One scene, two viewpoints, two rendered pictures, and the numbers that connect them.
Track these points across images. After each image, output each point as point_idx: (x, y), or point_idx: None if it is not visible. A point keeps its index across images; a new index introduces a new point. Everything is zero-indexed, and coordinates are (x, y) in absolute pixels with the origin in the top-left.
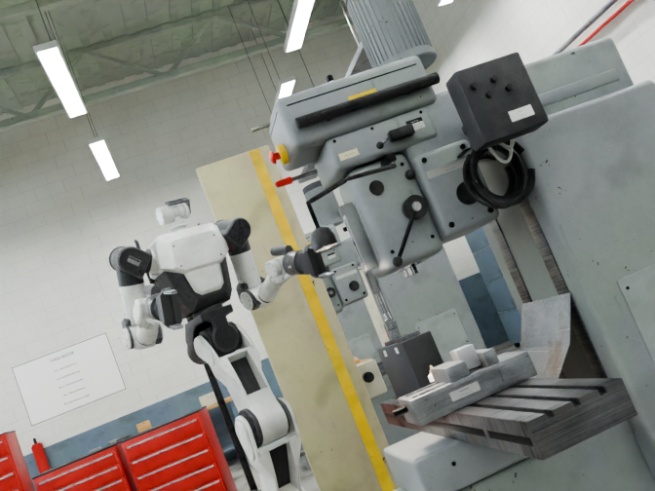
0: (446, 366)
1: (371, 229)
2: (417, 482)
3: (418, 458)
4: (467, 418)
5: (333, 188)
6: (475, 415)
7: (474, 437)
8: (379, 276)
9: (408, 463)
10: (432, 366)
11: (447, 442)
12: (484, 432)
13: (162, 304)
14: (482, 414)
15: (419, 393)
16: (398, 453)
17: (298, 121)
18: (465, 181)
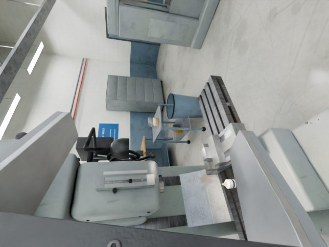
0: (211, 140)
1: (126, 162)
2: (284, 135)
3: (266, 130)
4: (228, 117)
5: (91, 133)
6: (223, 108)
7: (237, 118)
8: (159, 196)
9: (275, 136)
10: (222, 183)
11: None
12: (227, 104)
13: (42, 220)
14: (221, 105)
15: (229, 139)
16: (286, 164)
17: (23, 132)
18: (121, 160)
